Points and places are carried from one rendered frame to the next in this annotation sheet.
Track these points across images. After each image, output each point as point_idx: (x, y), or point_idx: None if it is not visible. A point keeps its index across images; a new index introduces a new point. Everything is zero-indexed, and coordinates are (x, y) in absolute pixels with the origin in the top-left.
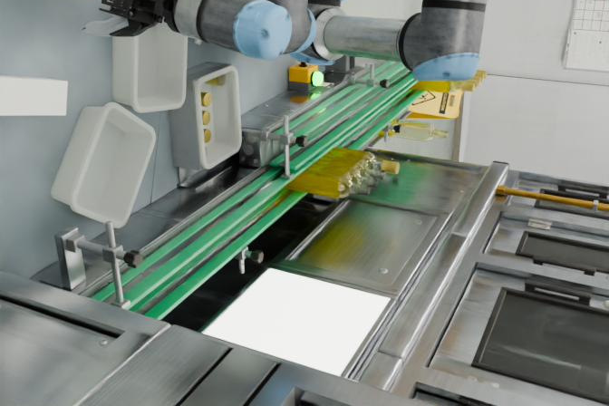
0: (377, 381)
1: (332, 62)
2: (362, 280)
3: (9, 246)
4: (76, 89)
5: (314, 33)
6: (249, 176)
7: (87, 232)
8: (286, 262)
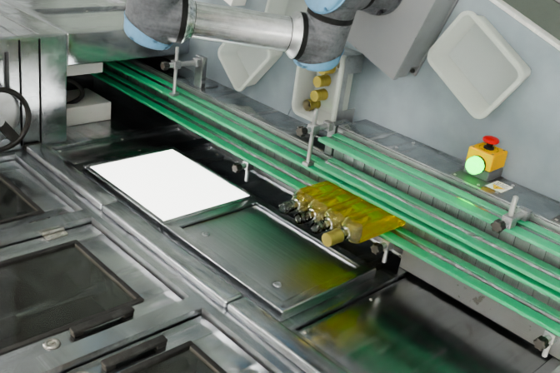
0: (91, 190)
1: (297, 62)
2: (197, 218)
3: (216, 58)
4: (263, 6)
5: None
6: (312, 147)
7: (247, 91)
8: (251, 201)
